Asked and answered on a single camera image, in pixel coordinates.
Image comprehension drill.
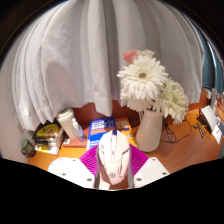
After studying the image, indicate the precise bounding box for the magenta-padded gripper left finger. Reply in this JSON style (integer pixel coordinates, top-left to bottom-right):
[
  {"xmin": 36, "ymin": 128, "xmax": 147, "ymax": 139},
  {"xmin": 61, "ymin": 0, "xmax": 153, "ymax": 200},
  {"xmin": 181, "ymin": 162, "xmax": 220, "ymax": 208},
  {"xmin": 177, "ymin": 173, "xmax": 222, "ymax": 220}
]
[{"xmin": 47, "ymin": 144, "xmax": 101, "ymax": 189}]

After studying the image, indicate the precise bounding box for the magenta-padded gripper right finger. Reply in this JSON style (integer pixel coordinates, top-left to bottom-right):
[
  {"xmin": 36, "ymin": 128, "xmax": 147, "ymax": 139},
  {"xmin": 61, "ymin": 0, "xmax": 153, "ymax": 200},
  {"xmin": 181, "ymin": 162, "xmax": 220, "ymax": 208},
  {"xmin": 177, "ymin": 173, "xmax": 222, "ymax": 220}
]
[{"xmin": 128, "ymin": 143, "xmax": 170, "ymax": 189}]

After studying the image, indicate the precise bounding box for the pink and white computer mouse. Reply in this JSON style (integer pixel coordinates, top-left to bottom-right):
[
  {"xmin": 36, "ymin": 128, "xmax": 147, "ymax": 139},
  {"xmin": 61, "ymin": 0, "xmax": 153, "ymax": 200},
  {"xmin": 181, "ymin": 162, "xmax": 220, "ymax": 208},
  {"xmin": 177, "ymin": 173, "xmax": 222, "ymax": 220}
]
[{"xmin": 94, "ymin": 129, "xmax": 132, "ymax": 191}]

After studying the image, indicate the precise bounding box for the red-brown book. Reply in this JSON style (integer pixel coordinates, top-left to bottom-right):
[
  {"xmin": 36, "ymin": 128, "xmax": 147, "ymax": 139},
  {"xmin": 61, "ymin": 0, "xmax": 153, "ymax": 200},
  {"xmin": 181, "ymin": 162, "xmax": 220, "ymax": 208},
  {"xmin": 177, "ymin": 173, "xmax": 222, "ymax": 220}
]
[{"xmin": 62, "ymin": 134, "xmax": 89, "ymax": 148}]

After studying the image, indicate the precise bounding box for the yellow and white book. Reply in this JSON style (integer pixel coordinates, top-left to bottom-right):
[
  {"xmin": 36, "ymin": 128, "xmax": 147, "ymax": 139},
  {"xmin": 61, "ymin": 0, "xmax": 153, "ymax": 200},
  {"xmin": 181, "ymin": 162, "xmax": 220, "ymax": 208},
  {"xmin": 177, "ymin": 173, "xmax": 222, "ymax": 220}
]
[{"xmin": 34, "ymin": 141, "xmax": 63, "ymax": 157}]

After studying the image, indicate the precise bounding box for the black paperback book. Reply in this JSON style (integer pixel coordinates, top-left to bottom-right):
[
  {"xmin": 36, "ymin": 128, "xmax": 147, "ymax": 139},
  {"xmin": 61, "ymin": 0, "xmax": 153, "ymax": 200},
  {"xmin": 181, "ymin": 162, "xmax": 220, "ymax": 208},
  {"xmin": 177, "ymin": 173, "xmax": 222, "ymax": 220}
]
[
  {"xmin": 33, "ymin": 137, "xmax": 64, "ymax": 150},
  {"xmin": 32, "ymin": 131, "xmax": 64, "ymax": 144}
]

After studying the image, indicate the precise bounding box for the white ceramic vase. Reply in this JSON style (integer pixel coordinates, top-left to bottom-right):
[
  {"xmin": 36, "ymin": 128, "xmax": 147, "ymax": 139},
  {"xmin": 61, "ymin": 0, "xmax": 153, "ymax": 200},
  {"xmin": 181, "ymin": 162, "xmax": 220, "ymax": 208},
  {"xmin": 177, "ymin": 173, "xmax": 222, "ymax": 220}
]
[{"xmin": 134, "ymin": 109, "xmax": 165, "ymax": 153}]

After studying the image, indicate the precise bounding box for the yellow and black book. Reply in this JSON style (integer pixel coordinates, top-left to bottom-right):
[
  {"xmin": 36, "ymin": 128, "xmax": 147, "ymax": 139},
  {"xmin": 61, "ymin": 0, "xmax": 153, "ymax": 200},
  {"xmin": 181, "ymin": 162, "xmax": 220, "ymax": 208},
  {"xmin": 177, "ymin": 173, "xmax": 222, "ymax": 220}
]
[{"xmin": 33, "ymin": 119, "xmax": 63, "ymax": 139}]

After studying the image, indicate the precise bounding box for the cream travel tumbler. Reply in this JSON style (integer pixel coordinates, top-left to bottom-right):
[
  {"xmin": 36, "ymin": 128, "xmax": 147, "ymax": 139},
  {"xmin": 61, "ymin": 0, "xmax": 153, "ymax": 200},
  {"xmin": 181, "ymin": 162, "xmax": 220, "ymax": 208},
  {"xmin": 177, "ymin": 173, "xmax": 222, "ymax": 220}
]
[{"xmin": 55, "ymin": 107, "xmax": 78, "ymax": 140}]

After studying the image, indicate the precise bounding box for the dark green mug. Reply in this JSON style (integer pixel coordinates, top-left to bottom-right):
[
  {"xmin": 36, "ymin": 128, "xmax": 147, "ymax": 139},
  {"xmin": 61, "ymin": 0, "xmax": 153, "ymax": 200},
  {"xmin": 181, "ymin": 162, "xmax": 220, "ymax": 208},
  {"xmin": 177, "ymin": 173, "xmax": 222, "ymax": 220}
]
[{"xmin": 20, "ymin": 138, "xmax": 37, "ymax": 158}]

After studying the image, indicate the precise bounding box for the blue book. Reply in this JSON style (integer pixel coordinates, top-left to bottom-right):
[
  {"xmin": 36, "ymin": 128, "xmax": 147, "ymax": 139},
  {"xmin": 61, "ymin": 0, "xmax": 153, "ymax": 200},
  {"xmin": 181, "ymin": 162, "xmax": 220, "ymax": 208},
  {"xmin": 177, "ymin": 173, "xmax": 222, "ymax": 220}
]
[{"xmin": 87, "ymin": 115, "xmax": 118, "ymax": 151}]

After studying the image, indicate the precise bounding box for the orange book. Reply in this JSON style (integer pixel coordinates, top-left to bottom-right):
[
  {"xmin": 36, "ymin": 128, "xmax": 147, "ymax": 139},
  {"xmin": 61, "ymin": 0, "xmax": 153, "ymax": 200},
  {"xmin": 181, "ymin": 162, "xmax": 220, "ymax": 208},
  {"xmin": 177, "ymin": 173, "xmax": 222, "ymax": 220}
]
[{"xmin": 114, "ymin": 117, "xmax": 138, "ymax": 148}]

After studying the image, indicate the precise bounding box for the small white box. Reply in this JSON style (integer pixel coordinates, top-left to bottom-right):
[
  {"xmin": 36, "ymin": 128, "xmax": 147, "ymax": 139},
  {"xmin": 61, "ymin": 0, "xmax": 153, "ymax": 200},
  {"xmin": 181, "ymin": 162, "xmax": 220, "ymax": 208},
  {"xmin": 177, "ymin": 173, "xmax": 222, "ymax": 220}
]
[{"xmin": 211, "ymin": 124, "xmax": 223, "ymax": 145}]

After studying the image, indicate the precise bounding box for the white flat device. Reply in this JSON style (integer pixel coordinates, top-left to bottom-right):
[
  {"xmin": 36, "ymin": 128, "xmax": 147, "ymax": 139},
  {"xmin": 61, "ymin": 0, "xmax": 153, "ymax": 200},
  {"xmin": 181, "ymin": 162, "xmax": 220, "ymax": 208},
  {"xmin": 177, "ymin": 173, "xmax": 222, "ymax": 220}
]
[{"xmin": 200, "ymin": 104, "xmax": 219, "ymax": 133}]

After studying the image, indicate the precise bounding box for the white curtain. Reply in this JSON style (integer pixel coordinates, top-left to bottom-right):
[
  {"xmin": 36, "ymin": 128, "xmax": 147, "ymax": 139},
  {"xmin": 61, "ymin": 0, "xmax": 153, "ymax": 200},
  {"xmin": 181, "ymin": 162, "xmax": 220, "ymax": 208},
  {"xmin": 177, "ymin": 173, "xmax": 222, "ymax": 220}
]
[{"xmin": 11, "ymin": 0, "xmax": 205, "ymax": 132}]

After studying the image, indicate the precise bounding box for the black cable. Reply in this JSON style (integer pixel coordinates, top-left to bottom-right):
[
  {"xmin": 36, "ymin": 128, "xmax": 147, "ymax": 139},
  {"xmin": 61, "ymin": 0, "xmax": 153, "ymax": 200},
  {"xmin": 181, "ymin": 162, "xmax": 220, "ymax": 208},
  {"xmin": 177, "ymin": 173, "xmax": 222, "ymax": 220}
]
[{"xmin": 160, "ymin": 113, "xmax": 201, "ymax": 144}]

